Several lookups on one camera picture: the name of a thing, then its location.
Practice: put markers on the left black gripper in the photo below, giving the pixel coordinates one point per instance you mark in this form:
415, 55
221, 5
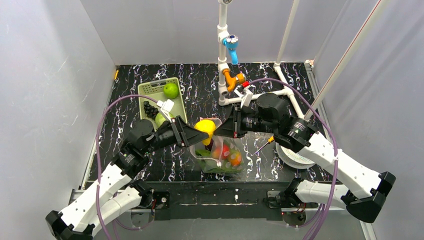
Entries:
179, 131

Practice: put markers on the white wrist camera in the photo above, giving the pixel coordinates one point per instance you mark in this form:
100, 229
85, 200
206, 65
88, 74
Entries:
165, 108
243, 91

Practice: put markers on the green lime toy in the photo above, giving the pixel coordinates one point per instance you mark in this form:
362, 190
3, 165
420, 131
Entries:
171, 90

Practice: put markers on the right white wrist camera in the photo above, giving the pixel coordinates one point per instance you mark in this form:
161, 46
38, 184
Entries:
243, 91

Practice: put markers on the yellow handled screwdriver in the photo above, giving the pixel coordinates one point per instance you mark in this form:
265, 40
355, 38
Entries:
268, 142

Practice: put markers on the orange faucet valve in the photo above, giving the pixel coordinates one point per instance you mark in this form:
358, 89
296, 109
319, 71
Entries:
233, 81

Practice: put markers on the white round perforated plate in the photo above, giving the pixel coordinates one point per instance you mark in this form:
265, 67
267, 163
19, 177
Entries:
293, 159

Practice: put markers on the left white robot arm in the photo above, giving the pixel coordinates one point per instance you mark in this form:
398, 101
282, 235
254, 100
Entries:
113, 193

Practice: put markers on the clear zip top bag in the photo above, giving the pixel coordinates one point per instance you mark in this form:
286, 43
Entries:
215, 142

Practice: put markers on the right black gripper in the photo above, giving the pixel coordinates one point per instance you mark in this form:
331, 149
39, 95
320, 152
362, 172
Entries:
236, 122

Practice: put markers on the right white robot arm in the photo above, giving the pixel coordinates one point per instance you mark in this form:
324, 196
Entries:
362, 191

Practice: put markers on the black grapes toy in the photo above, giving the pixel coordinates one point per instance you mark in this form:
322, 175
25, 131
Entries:
150, 111

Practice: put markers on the blue faucet valve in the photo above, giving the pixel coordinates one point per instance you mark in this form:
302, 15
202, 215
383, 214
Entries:
231, 44

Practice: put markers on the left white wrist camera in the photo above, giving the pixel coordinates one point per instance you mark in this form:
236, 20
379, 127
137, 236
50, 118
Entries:
165, 108

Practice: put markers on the red pepper toy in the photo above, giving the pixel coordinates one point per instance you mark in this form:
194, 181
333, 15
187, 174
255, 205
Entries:
221, 152

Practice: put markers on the orange toy fruit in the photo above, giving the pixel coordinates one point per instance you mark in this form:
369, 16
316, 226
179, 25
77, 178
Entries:
234, 158

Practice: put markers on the yellow pear toy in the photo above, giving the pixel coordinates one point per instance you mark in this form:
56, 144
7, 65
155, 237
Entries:
206, 126

